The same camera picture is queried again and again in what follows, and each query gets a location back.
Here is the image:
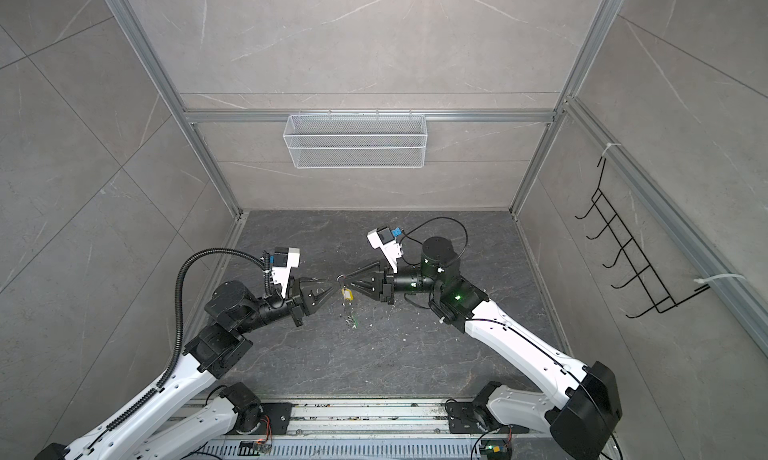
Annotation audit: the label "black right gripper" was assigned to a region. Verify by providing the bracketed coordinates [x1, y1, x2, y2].
[347, 258, 445, 308]

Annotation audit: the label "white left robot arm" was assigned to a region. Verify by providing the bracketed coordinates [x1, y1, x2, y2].
[37, 278, 338, 459]

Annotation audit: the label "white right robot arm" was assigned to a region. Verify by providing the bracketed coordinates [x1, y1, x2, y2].
[340, 236, 623, 459]

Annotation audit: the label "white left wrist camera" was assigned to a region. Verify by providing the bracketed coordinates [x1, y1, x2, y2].
[263, 247, 300, 299]

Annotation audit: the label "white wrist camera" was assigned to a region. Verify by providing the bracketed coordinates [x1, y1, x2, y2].
[367, 226, 403, 273]
[263, 247, 300, 299]

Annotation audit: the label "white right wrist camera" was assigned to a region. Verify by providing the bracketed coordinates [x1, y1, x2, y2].
[367, 226, 403, 273]

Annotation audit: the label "black right camera cable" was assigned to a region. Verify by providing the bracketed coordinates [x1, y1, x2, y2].
[400, 216, 470, 266]

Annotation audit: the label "black corrugated cable conduit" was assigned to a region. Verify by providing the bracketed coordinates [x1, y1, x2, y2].
[104, 247, 268, 431]

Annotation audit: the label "white wire mesh basket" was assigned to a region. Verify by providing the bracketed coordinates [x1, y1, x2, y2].
[283, 114, 428, 169]

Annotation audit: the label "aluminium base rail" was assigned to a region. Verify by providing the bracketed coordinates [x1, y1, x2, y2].
[178, 397, 535, 459]

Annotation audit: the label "black wire hook rack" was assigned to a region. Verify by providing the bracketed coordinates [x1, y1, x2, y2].
[574, 157, 711, 319]

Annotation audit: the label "aluminium frame profiles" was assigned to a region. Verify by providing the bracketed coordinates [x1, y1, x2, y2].
[104, 0, 767, 351]

